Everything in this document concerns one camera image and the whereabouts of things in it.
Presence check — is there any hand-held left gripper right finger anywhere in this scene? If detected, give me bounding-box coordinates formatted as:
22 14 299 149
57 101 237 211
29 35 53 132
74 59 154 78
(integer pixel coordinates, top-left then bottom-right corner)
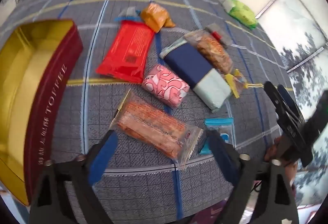
209 130 300 224

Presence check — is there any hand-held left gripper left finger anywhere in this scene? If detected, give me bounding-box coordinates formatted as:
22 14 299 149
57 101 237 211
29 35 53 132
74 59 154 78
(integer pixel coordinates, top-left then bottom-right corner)
29 130 120 224

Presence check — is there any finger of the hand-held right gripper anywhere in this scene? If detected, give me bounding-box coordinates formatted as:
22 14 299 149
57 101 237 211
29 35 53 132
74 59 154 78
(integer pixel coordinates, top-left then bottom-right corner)
278 84 306 122
264 81 305 137

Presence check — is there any small blue snack packet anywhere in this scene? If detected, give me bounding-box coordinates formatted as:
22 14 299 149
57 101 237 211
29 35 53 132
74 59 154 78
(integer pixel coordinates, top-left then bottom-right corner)
199 118 235 155

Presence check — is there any yellow candy packet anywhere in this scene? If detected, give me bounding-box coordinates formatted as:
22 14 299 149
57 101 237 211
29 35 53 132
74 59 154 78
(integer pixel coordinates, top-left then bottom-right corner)
224 69 248 99

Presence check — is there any clear orange cracker packet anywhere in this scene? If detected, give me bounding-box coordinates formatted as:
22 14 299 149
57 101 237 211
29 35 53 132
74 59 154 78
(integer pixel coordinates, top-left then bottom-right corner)
109 89 204 169

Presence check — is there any dark red tin box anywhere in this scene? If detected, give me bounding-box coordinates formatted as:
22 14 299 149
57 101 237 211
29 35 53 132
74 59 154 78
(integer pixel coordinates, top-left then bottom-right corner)
0 18 84 206

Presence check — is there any clear packet of brown snacks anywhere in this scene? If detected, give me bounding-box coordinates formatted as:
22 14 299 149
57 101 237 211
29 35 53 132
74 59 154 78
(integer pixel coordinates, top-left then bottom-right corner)
184 30 234 74

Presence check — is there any pink swirl snack packet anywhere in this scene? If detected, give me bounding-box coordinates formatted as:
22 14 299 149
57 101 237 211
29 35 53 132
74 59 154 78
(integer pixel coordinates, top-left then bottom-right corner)
142 64 190 110

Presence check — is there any red snack packet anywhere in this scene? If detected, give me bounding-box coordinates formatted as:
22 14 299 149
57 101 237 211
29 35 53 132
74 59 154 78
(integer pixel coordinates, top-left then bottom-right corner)
96 21 156 83

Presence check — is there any person's right hand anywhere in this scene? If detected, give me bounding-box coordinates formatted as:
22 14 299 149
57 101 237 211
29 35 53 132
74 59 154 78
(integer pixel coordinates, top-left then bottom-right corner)
264 136 299 172

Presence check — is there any small grey red packet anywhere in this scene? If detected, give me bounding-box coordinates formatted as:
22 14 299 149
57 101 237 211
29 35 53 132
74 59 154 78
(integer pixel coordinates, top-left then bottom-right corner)
205 23 233 46

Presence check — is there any green snack packet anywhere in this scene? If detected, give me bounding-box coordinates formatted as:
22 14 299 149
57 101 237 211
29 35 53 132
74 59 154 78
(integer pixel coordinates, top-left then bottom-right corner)
222 0 258 29

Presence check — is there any navy and pale blue packet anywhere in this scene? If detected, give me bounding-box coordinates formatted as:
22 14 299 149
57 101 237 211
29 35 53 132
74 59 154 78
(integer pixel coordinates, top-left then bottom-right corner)
159 40 232 113

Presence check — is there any small grey blue candy packet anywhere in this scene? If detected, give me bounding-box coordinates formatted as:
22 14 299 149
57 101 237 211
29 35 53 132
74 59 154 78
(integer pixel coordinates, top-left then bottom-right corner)
114 7 141 23

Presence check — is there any orange snack packet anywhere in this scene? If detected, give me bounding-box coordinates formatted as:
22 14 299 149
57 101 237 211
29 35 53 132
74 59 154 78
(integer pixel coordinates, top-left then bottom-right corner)
140 4 176 33

